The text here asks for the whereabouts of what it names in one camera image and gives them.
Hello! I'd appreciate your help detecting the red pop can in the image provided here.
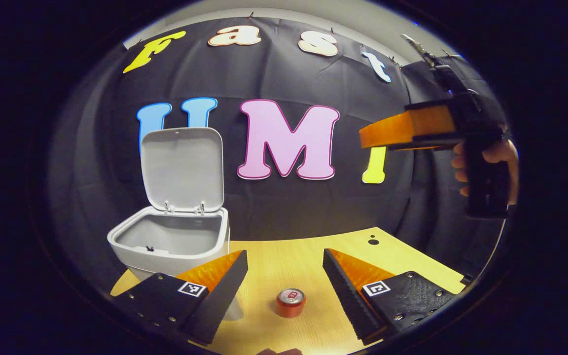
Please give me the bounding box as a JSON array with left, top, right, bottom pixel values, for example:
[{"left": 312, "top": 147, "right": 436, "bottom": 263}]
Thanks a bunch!
[{"left": 276, "top": 288, "right": 307, "bottom": 319}]

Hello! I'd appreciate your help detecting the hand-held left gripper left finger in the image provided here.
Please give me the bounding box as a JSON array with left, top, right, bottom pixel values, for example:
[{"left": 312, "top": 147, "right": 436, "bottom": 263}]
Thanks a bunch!
[{"left": 111, "top": 249, "right": 249, "bottom": 345}]

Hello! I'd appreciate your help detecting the wooden desktop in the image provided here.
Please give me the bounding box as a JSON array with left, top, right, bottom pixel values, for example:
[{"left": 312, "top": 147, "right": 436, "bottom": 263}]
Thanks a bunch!
[{"left": 110, "top": 227, "right": 467, "bottom": 355}]

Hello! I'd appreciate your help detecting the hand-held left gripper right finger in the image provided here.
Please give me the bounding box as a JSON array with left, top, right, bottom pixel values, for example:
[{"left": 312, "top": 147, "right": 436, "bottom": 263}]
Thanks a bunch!
[{"left": 322, "top": 248, "right": 457, "bottom": 346}]

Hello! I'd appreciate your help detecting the black backdrop cloth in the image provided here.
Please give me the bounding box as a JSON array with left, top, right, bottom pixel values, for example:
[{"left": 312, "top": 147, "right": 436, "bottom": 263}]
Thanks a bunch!
[{"left": 47, "top": 17, "right": 511, "bottom": 277}]

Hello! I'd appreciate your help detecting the white desktop garbage bin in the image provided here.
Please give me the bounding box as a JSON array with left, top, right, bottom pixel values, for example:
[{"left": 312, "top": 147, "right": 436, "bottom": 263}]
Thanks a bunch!
[{"left": 107, "top": 127, "right": 245, "bottom": 321}]

